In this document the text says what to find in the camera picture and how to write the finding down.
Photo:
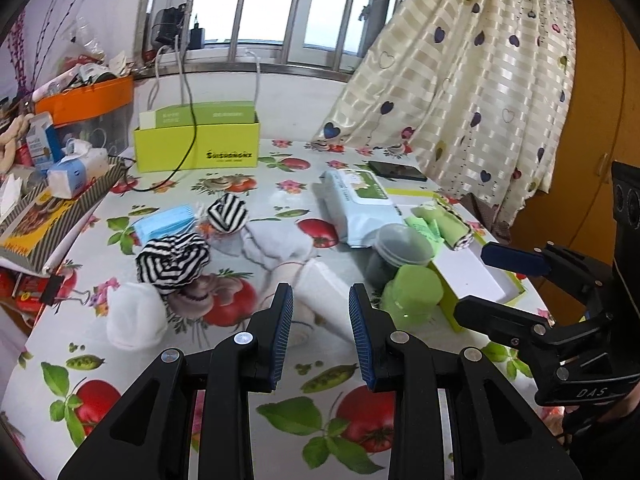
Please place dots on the clear plastic container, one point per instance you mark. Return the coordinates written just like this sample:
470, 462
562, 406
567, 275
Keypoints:
105, 130

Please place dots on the light blue wet wipes pack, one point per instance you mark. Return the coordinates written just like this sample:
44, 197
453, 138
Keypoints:
365, 210

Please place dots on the folded white sock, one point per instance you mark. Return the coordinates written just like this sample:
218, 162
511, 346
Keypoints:
275, 245

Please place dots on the white blue tissue pack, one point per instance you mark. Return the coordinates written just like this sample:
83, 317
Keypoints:
77, 170

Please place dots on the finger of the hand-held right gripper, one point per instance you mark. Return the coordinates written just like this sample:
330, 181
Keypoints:
495, 317
510, 257

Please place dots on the black binder clip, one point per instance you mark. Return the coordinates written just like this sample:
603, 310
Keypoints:
52, 290

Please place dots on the metal window frame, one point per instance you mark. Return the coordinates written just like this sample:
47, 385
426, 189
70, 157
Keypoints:
295, 15

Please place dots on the light green plastic bag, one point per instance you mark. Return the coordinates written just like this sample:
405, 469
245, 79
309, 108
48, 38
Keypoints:
422, 227

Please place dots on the black charger plug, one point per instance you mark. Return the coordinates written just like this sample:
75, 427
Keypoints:
197, 35

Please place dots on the round white sock bundle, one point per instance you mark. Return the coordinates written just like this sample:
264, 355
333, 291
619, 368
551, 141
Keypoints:
135, 317

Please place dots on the white tissue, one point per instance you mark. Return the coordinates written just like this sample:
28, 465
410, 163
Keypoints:
9, 197

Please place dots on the red packet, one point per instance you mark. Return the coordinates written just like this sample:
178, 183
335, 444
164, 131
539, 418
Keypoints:
20, 287

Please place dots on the black device on windowsill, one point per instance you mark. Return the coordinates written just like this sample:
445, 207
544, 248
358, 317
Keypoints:
167, 25

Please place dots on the purple artificial flowers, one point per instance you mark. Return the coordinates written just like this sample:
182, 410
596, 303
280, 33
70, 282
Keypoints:
25, 60

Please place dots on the green rolled towel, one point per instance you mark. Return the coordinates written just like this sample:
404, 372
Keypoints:
452, 225

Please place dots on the fruit print tablecloth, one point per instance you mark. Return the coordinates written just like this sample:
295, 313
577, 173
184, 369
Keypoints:
200, 375

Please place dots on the blue white carton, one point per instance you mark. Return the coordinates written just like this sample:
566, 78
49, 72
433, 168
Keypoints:
42, 142

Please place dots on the green box with white inside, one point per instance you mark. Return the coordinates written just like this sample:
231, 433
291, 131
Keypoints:
470, 272

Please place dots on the stack of blue face masks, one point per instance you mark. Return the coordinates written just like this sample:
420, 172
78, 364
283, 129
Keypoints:
162, 225

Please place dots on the small black white striped sock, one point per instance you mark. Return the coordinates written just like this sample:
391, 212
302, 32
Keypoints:
227, 212

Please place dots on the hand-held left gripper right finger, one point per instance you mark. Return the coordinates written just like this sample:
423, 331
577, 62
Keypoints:
360, 335

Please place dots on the cream heart print curtain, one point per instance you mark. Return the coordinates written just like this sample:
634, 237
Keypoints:
460, 85

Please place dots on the large black white striped sock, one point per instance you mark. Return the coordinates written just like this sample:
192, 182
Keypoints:
170, 260

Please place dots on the striped cardboard box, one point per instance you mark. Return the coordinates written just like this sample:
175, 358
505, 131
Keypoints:
55, 220

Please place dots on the yellow-green cardboard box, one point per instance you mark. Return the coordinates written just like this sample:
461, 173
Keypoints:
220, 152

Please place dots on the wooden cabinet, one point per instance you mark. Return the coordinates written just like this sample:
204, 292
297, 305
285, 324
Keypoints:
595, 110

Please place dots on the orange plastic bin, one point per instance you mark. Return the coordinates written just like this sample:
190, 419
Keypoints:
85, 100

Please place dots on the clear tub with dark contents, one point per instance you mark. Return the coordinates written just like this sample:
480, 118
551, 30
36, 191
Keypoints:
400, 250

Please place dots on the black smartphone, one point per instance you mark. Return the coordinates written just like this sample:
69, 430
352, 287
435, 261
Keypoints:
397, 170

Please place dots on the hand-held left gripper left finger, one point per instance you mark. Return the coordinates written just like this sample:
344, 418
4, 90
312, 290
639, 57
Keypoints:
282, 330

